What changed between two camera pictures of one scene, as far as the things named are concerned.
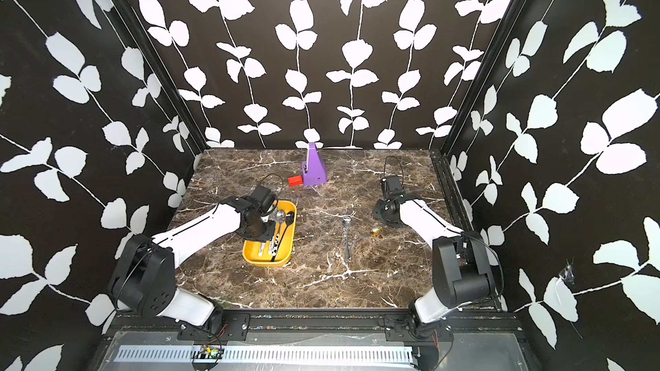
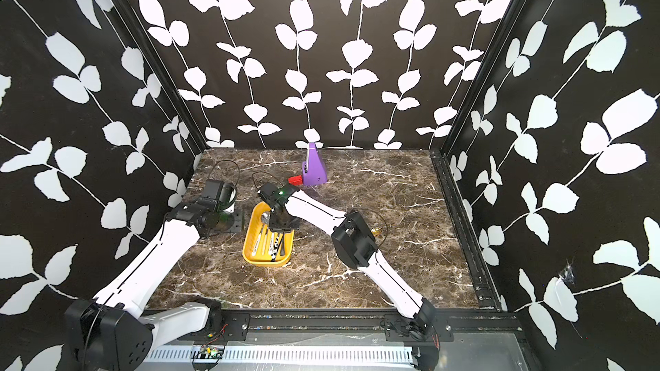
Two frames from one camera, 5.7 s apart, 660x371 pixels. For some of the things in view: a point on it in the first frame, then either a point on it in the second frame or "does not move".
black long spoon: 277,252 does not move
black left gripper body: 262,231 → 230,221
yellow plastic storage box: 278,250 does not move
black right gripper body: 381,212 → 278,224
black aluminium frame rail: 459,213 does not move
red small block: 296,180 does not move
